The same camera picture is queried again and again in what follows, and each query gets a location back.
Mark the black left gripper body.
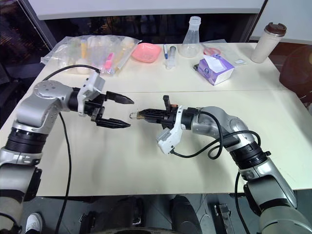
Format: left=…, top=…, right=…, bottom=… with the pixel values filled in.
left=83, top=93, right=108, bottom=123

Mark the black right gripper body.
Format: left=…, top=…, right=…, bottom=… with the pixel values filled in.
left=159, top=95, right=178, bottom=130

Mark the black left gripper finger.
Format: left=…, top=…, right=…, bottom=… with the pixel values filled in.
left=106, top=91, right=135, bottom=105
left=95, top=117, right=132, bottom=130

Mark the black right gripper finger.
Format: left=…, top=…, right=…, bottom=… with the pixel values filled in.
left=142, top=115, right=164, bottom=123
left=140, top=108, right=167, bottom=117

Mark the clear plastic bag of items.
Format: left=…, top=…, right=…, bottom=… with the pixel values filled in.
left=40, top=35, right=142, bottom=77

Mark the pink plastic bowl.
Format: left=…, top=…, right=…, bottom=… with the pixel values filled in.
left=131, top=43, right=162, bottom=64

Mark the clear plastic syringe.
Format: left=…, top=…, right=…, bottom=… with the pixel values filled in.
left=163, top=45, right=177, bottom=70

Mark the purple tissue box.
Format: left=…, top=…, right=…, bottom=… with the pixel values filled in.
left=196, top=54, right=235, bottom=86

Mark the clear plastic conical flask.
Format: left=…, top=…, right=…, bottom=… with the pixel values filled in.
left=178, top=16, right=204, bottom=59

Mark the petri dish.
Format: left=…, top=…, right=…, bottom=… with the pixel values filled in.
left=202, top=47, right=223, bottom=56

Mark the clear flat plastic pouch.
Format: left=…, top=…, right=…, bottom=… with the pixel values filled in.
left=201, top=42, right=247, bottom=66

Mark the white board panel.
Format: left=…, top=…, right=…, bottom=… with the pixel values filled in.
left=28, top=0, right=269, bottom=20

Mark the dark rounded shape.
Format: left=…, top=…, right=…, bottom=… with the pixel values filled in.
left=170, top=195, right=203, bottom=234

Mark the cream tumbler brown lid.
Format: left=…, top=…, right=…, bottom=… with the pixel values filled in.
left=251, top=22, right=288, bottom=64

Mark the white shoe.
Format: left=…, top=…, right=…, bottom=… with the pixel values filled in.
left=25, top=212, right=43, bottom=234

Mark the dark brown round chair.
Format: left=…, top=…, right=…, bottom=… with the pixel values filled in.
left=278, top=45, right=312, bottom=103

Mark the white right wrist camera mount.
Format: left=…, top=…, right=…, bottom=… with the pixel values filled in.
left=156, top=105, right=186, bottom=155

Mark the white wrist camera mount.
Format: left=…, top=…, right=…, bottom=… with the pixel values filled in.
left=77, top=71, right=106, bottom=116
left=156, top=105, right=186, bottom=155

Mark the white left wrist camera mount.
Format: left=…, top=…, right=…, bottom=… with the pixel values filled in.
left=77, top=71, right=106, bottom=116

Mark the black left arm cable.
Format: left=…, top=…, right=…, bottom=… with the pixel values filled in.
left=42, top=64, right=101, bottom=234

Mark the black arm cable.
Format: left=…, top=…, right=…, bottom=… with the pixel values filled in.
left=42, top=64, right=101, bottom=234
left=170, top=111, right=262, bottom=234

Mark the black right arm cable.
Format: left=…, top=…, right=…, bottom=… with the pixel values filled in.
left=170, top=111, right=262, bottom=234

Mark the black metal bracket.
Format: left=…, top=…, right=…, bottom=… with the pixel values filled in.
left=211, top=202, right=235, bottom=234

